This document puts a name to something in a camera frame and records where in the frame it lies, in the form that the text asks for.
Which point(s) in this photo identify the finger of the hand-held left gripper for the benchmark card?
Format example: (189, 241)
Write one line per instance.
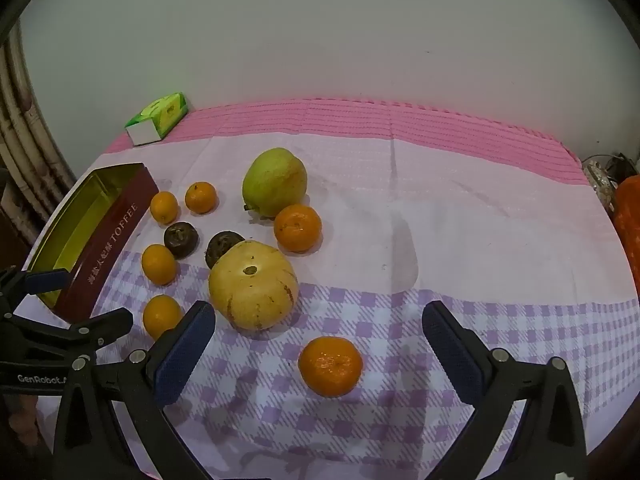
(47, 281)
(100, 325)

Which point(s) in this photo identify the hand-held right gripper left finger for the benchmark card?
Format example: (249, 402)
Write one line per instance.
(185, 355)

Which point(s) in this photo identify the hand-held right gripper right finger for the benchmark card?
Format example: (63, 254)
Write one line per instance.
(450, 355)

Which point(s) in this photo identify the small orange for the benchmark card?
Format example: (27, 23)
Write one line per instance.
(159, 264)
(164, 207)
(161, 315)
(201, 197)

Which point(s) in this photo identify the gold metal tin tray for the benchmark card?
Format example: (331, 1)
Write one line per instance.
(115, 240)

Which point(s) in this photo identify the yellow pear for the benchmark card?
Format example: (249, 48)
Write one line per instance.
(252, 290)

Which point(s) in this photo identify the dark brown round fruit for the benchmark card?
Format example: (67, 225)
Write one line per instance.
(180, 241)
(222, 246)

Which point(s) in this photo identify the large orange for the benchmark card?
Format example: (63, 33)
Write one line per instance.
(330, 366)

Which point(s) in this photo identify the pink and purple checked tablecloth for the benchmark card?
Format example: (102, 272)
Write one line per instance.
(450, 210)

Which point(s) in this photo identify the beige patterned curtain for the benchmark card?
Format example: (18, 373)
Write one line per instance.
(25, 135)

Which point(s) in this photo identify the green tissue box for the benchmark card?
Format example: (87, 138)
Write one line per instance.
(160, 115)

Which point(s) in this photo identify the orange plastic object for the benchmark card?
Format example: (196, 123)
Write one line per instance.
(629, 225)

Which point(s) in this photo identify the shiny silver object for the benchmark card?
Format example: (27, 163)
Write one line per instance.
(602, 180)

